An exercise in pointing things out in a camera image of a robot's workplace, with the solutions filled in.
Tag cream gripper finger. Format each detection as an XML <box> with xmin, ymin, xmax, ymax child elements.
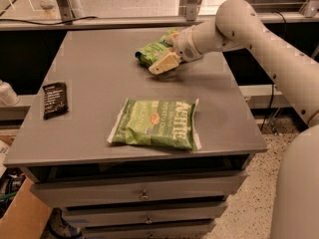
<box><xmin>165</xmin><ymin>31</ymin><xmax>179</xmax><ymax>46</ymax></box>
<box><xmin>149</xmin><ymin>52</ymin><xmax>181</xmax><ymax>75</ymax></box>

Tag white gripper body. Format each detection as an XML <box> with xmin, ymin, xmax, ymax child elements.
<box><xmin>173</xmin><ymin>26</ymin><xmax>202</xmax><ymax>63</ymax></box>

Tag green rice chip bag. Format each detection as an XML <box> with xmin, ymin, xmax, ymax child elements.
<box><xmin>135</xmin><ymin>28</ymin><xmax>177</xmax><ymax>68</ymax></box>

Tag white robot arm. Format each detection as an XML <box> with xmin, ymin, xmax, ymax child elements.
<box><xmin>149</xmin><ymin>0</ymin><xmax>319</xmax><ymax>239</ymax></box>

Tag green Kettle potato chips bag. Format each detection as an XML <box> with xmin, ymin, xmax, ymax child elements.
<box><xmin>108</xmin><ymin>100</ymin><xmax>201</xmax><ymax>151</ymax></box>

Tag black rxbar chocolate bar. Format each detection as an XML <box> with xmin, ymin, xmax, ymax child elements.
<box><xmin>42</xmin><ymin>82</ymin><xmax>69</xmax><ymax>120</ymax></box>

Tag top grey drawer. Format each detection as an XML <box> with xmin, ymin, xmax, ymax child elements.
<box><xmin>31</xmin><ymin>170</ymin><xmax>247</xmax><ymax>208</ymax></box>

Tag grey drawer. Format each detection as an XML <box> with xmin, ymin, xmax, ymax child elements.
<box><xmin>31</xmin><ymin>170</ymin><xmax>247</xmax><ymax>208</ymax></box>
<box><xmin>63</xmin><ymin>200</ymin><xmax>227</xmax><ymax>227</ymax></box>
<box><xmin>83</xmin><ymin>219</ymin><xmax>215</xmax><ymax>239</ymax></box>

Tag grey drawer cabinet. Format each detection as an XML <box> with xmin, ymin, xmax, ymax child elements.
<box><xmin>6</xmin><ymin>29</ymin><xmax>266</xmax><ymax>239</ymax></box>

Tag middle grey drawer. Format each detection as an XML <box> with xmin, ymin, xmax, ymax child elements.
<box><xmin>63</xmin><ymin>200</ymin><xmax>227</xmax><ymax>227</ymax></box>

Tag white bottle at left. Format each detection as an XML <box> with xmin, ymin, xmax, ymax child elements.
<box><xmin>0</xmin><ymin>80</ymin><xmax>19</xmax><ymax>106</ymax></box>

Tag bottom grey drawer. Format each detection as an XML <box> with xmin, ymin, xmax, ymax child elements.
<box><xmin>83</xmin><ymin>219</ymin><xmax>215</xmax><ymax>239</ymax></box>

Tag brown cardboard box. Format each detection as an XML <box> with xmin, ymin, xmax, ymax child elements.
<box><xmin>0</xmin><ymin>178</ymin><xmax>52</xmax><ymax>239</ymax></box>

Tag grey metal post centre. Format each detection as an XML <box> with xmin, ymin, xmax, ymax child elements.
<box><xmin>178</xmin><ymin>0</ymin><xmax>201</xmax><ymax>21</ymax></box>

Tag grey metal post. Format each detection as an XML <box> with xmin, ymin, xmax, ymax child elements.
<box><xmin>56</xmin><ymin>0</ymin><xmax>85</xmax><ymax>21</ymax></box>
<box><xmin>178</xmin><ymin>0</ymin><xmax>201</xmax><ymax>21</ymax></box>

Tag black cable on rail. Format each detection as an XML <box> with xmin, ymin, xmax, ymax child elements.
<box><xmin>0</xmin><ymin>15</ymin><xmax>99</xmax><ymax>27</ymax></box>

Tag black hanging cable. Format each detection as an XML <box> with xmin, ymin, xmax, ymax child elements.
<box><xmin>259</xmin><ymin>11</ymin><xmax>287</xmax><ymax>131</ymax></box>

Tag grey metal post left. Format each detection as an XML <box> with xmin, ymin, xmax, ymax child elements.
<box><xmin>56</xmin><ymin>0</ymin><xmax>85</xmax><ymax>21</ymax></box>

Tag grey metal rail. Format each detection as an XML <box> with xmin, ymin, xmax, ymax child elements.
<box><xmin>0</xmin><ymin>12</ymin><xmax>319</xmax><ymax>31</ymax></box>

